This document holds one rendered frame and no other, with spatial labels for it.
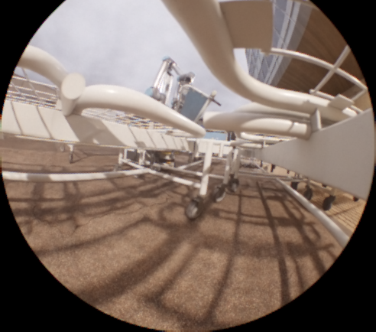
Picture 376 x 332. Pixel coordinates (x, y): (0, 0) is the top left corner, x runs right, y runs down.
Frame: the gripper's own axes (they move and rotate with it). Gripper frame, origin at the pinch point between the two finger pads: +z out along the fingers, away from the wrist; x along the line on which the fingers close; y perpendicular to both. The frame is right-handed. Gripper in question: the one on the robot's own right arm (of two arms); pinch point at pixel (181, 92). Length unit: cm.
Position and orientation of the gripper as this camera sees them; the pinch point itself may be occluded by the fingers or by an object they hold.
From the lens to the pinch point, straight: 112.3
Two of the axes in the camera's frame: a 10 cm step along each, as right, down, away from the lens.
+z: -3.4, 8.8, -3.3
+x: -9.2, -3.9, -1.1
